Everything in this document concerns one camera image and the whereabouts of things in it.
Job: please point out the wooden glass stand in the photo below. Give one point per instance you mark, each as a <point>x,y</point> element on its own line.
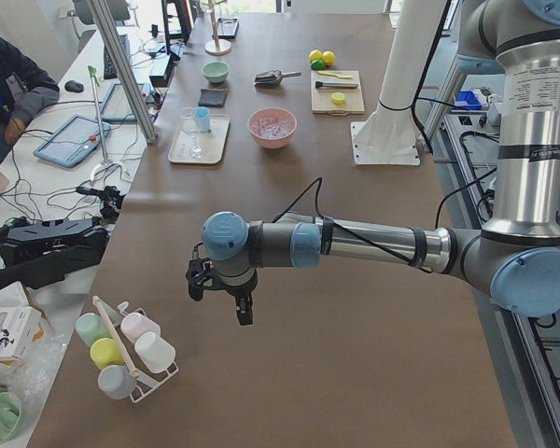
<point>216,46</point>

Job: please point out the light blue cup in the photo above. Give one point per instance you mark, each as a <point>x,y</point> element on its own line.
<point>202,115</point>

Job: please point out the clear wine glass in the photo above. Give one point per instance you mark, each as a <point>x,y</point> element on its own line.
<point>190,128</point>

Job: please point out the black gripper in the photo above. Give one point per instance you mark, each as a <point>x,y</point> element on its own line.
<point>237,292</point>

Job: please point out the pink bowl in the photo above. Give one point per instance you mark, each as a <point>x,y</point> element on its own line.
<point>271,112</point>

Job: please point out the mint green cup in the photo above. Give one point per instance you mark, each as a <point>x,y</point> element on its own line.
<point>90,328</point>

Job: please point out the cream serving tray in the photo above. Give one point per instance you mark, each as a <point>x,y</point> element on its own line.
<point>212,143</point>

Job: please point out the green lime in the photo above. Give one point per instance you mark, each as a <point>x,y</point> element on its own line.
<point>317,65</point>

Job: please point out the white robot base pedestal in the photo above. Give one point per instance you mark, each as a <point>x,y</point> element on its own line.
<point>388,136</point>

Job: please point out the grey folded cloth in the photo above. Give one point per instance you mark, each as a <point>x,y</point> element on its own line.
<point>212,97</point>

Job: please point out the half lemon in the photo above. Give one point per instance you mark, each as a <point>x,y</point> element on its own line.
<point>338,98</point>

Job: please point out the black computer mouse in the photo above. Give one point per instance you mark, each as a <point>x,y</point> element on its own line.
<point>74,86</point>

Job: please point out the grey cup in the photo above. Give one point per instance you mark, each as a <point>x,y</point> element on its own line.
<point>116,382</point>

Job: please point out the white cardboard box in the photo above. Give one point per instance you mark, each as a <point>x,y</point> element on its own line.
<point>18,326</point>

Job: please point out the seated person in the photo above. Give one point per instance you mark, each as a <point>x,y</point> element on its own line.
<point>25,90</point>

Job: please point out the white wire cup rack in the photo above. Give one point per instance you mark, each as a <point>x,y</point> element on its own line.
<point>147,382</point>

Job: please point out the pile of clear ice cubes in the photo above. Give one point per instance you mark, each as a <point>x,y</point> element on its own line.
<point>273,128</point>

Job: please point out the white cup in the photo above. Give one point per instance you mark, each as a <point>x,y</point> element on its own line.
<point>156,353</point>

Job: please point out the yellow cup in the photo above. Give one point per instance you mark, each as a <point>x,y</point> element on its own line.
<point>104,352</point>

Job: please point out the blue teach pendant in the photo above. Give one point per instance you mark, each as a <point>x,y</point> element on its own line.
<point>115,108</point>
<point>71,144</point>

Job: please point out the bamboo cutting board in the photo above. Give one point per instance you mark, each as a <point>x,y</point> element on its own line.
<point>321,99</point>

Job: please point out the yellow lemon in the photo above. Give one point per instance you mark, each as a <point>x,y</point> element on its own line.
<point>328,57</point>
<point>315,55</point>

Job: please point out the metal ice scoop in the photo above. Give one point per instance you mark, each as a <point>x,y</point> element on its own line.
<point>273,78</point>

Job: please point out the aluminium frame post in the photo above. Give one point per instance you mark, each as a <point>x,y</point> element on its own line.
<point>105,23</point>

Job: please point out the yellow plastic knife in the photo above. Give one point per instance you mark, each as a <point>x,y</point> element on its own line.
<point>334,74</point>

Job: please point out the steel muddler black tip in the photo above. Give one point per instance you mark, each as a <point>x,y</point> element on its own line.
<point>319,85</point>

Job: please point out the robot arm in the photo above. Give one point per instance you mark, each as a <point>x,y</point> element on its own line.
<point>514,257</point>

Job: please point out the pink cup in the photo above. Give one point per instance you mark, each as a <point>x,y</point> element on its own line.
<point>135,324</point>

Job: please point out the black equipment case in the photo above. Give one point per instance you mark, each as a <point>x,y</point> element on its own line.
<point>37,255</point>

